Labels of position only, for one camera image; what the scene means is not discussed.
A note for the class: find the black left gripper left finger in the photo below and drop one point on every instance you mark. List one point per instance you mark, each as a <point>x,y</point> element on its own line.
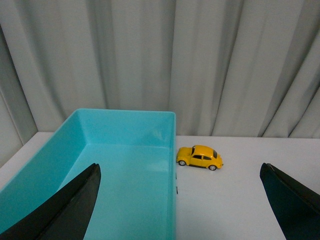
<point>65,215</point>

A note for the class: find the grey pleated curtain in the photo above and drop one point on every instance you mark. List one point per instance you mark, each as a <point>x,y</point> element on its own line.
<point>228,68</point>

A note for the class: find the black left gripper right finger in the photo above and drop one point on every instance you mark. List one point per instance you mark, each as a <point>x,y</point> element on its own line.
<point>295,206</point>

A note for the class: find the turquoise plastic storage box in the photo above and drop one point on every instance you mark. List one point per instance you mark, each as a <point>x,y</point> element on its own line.
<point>135,150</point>

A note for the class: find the yellow beetle toy car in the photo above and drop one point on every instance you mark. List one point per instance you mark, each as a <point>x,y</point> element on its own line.
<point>199,156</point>

